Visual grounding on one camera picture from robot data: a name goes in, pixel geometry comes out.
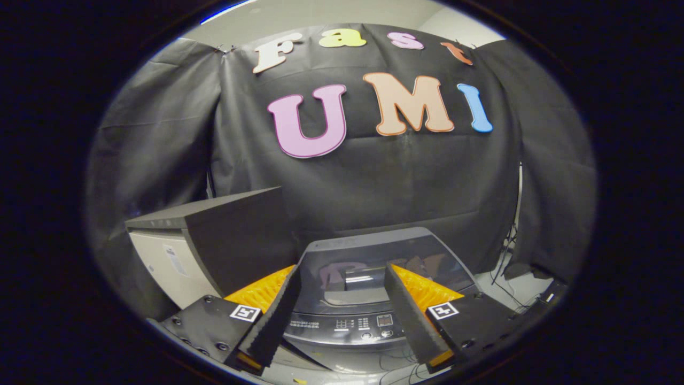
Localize grey washing machine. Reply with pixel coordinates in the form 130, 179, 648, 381
282, 227, 481, 375

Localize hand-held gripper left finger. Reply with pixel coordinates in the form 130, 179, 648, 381
160, 265, 301, 375

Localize beige cabinet with dark top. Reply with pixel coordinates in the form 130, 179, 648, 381
125, 186, 300, 311

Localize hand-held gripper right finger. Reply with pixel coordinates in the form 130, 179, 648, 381
384, 263, 527, 374

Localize black floor cables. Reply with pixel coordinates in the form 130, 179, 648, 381
489, 225, 535, 313

